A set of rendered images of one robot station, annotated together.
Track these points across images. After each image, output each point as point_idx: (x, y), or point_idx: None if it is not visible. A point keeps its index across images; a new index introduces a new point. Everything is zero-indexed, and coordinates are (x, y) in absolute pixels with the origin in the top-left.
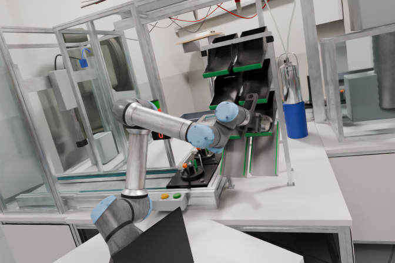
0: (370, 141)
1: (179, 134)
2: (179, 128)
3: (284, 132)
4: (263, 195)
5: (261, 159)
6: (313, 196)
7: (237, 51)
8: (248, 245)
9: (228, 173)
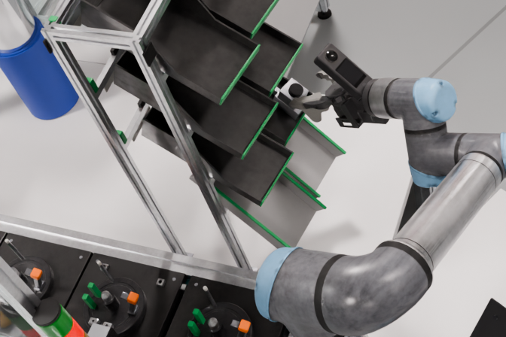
0: None
1: (495, 186)
2: (492, 178)
3: None
4: (314, 215)
5: (292, 162)
6: (349, 138)
7: None
8: (461, 258)
9: (289, 240)
